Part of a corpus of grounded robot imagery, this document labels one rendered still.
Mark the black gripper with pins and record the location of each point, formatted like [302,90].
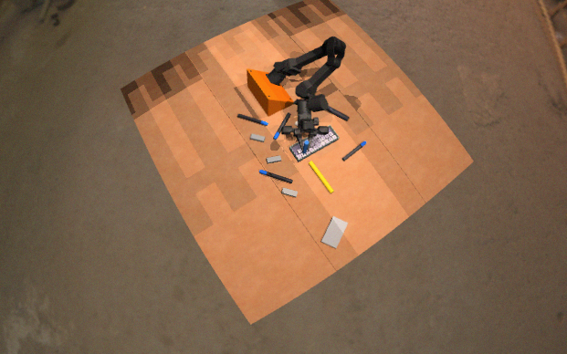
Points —
[321,130]

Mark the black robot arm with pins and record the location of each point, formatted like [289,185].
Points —
[307,88]

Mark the yellow rod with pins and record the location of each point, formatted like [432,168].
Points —
[325,182]

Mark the white keyboard with letter keys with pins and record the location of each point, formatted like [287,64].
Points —
[318,142]

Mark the black pen with blue cap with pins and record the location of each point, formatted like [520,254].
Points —
[353,151]
[276,176]
[282,124]
[253,119]

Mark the dark grey cylinder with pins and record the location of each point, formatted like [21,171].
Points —
[337,113]

